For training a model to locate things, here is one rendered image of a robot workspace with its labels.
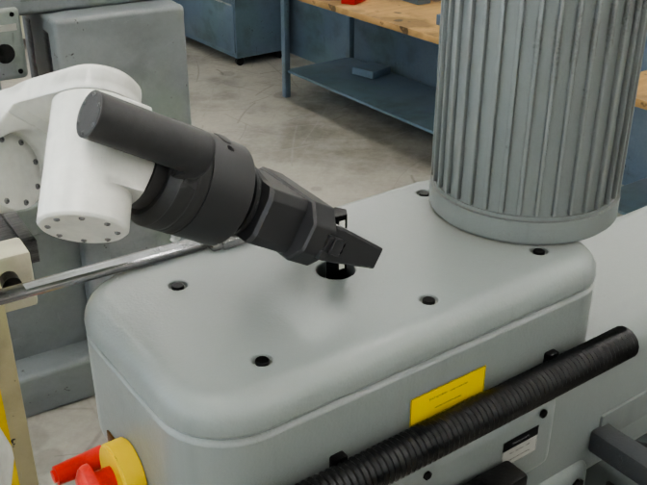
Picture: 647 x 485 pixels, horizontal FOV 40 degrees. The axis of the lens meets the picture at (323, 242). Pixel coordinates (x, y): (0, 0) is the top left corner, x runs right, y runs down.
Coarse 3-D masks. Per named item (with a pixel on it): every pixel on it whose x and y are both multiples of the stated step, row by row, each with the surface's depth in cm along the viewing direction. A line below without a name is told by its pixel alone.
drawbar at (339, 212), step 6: (336, 210) 82; (342, 210) 82; (336, 216) 80; (342, 216) 81; (336, 222) 80; (330, 264) 83; (336, 264) 82; (330, 270) 83; (336, 270) 83; (342, 270) 83; (330, 276) 83; (336, 276) 83; (342, 276) 83
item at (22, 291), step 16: (240, 240) 88; (128, 256) 85; (144, 256) 85; (160, 256) 85; (176, 256) 86; (64, 272) 82; (80, 272) 82; (96, 272) 82; (112, 272) 83; (16, 288) 79; (32, 288) 79; (48, 288) 80; (0, 304) 78
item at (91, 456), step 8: (96, 448) 88; (80, 456) 87; (88, 456) 87; (96, 456) 87; (64, 464) 86; (72, 464) 86; (80, 464) 87; (96, 464) 87; (56, 472) 86; (64, 472) 86; (72, 472) 86; (56, 480) 86; (64, 480) 86
